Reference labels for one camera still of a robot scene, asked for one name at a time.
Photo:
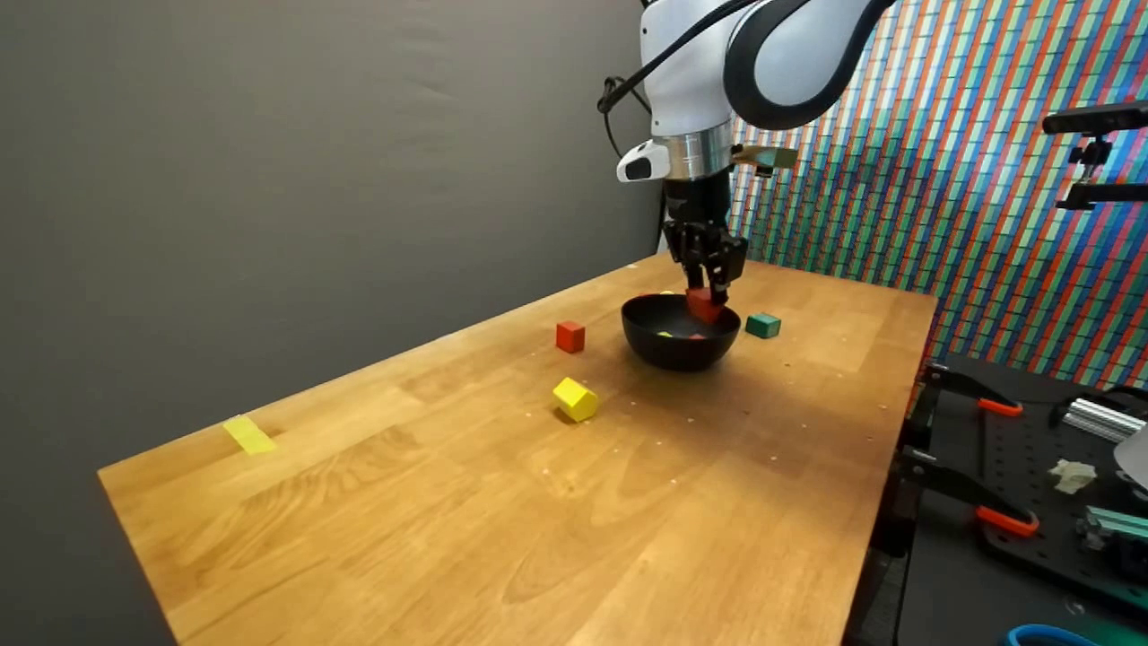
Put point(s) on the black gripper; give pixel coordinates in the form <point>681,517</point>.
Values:
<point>702,219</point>

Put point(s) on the red wooden block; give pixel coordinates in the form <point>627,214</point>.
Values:
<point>573,338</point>
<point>706,305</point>

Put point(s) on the green wooden block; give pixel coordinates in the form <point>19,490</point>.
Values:
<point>762,324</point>

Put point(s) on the yellow wooden block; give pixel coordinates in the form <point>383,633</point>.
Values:
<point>574,399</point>

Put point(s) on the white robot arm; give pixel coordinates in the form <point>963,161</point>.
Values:
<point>694,74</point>

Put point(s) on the black bowl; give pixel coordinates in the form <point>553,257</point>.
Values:
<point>650,349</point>

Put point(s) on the multicolour patterned panel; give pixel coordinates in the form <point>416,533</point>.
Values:
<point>956,238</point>

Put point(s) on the black perforated board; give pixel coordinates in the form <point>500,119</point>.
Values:
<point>1041,444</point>

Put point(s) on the small pale plastic part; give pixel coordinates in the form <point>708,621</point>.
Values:
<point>1075,476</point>

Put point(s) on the black horizontal rod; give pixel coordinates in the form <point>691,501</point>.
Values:
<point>1097,119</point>

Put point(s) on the grey fabric backdrop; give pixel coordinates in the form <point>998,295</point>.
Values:
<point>299,182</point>

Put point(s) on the pale round plate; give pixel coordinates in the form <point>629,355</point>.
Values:
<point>1135,459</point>

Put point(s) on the teal metal bar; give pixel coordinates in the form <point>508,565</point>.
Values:
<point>1117,521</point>

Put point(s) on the yellow tape strip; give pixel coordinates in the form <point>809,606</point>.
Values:
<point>248,435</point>

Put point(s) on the tan wrist camera bar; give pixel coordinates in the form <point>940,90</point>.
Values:
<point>767,154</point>

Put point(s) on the silver metal bracket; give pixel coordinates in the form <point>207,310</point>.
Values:
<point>1099,417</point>

